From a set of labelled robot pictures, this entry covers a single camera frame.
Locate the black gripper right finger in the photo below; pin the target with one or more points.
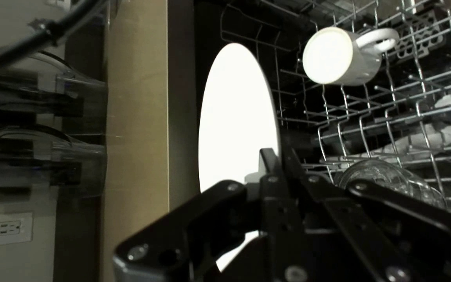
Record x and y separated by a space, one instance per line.
392 235

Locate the white round plate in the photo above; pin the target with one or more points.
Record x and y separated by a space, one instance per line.
237 119

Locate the wire dishwasher rack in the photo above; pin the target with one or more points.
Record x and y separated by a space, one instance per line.
401 116

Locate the white mug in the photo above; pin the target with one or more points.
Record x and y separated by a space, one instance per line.
338 57

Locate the white wall outlet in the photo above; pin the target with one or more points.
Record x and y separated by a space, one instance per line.
16 228

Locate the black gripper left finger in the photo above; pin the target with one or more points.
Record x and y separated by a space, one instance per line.
232 232

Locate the clear drinking glass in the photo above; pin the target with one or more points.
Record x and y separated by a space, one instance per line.
392 177

